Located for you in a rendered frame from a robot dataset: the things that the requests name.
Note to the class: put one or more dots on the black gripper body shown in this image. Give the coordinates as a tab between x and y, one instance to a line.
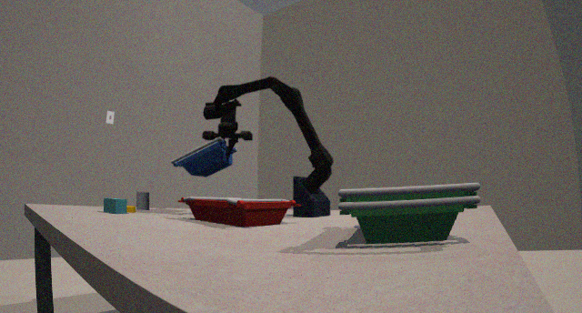
210	135

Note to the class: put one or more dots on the teal box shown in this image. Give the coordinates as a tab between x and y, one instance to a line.
115	205

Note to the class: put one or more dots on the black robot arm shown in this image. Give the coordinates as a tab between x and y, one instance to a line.
320	158

